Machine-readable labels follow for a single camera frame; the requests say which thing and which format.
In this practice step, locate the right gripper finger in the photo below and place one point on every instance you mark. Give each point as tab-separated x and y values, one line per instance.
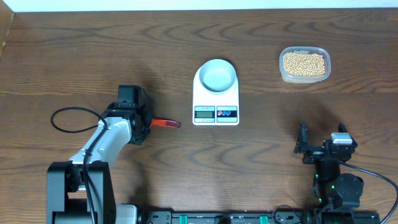
342	128
302	141

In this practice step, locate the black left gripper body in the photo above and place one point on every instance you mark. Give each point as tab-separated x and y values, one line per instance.
145	118

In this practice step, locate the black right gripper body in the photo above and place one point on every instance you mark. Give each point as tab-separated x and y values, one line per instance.
312	155

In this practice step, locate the red measuring scoop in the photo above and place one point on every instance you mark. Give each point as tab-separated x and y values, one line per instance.
167	123

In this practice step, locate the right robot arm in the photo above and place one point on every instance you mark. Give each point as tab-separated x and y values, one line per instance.
339	194

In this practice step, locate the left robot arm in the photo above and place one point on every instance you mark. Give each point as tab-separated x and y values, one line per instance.
80	190

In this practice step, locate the white digital kitchen scale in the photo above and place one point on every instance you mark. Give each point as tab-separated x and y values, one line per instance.
214	109

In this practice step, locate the grey round bowl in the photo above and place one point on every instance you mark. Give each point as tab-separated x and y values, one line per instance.
217	75

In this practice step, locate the pile of soybeans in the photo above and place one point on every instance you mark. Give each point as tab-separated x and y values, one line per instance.
304	65

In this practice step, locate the clear plastic container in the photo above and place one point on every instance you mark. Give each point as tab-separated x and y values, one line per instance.
305	50

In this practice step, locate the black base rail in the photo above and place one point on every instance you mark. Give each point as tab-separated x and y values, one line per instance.
283	217

